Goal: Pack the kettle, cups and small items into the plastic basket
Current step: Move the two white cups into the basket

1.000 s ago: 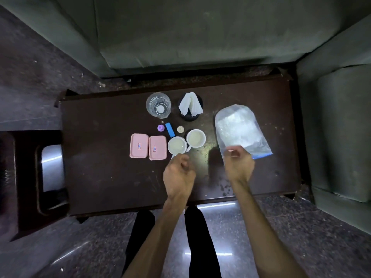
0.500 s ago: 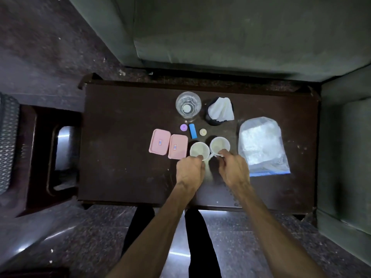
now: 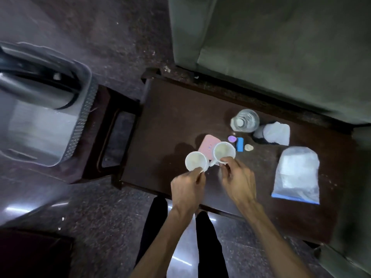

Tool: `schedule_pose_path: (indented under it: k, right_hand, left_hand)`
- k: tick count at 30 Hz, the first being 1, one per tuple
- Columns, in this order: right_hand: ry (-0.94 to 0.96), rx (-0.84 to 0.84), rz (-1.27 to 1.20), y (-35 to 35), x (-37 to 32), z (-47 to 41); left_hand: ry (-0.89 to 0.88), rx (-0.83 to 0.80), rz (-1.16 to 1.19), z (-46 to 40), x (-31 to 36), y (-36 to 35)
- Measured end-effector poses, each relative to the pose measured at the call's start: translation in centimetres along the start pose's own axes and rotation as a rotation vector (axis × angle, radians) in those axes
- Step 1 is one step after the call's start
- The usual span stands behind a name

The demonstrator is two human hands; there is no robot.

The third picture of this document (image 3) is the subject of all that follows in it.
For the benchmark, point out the person's left hand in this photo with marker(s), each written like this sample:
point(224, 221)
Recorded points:
point(187, 191)

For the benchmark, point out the person's right hand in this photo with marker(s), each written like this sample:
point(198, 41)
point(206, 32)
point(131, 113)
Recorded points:
point(239, 185)

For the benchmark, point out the small white cup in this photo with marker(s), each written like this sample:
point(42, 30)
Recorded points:
point(224, 151)
point(196, 161)

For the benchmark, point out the small cream capped bottle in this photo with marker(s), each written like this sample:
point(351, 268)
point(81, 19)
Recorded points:
point(248, 147)

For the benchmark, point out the small blue bottle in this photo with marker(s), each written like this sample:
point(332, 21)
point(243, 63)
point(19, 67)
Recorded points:
point(240, 144)

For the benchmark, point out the small purple capped bottle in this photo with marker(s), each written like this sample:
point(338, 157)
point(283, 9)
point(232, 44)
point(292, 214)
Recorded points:
point(232, 138)

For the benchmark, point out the pink plastic box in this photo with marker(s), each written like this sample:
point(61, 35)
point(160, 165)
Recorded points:
point(206, 144)

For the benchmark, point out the black mesh cup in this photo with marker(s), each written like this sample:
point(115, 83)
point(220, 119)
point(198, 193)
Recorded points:
point(258, 136)

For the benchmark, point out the clear zip bag blue seal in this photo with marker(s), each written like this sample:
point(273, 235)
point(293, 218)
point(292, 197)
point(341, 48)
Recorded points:
point(297, 173)

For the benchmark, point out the white tissue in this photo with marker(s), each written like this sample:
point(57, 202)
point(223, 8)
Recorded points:
point(276, 133)

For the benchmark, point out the clear plastic water bottle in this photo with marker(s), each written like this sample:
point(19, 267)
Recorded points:
point(245, 121)

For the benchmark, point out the clear plastic basket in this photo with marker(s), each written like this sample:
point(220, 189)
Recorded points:
point(37, 136)

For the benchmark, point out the person's left forearm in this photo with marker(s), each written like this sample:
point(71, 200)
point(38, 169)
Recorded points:
point(162, 246)

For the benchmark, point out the person's right forearm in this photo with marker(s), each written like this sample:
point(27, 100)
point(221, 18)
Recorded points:
point(275, 243)

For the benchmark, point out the person's left leg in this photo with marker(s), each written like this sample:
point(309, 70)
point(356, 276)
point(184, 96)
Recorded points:
point(153, 225)

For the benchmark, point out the dark wooden table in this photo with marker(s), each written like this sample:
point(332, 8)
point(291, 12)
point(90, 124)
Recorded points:
point(174, 118)

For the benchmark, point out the brown plastic stool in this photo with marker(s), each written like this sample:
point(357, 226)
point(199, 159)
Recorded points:
point(95, 136)

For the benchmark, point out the green fabric sofa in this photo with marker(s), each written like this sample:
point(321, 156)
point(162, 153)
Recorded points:
point(353, 199)

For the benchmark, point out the green fabric armchair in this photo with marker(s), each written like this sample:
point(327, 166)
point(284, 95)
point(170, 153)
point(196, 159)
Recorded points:
point(275, 49)

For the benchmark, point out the dark maroon furniture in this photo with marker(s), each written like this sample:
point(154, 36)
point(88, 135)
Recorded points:
point(32, 254)

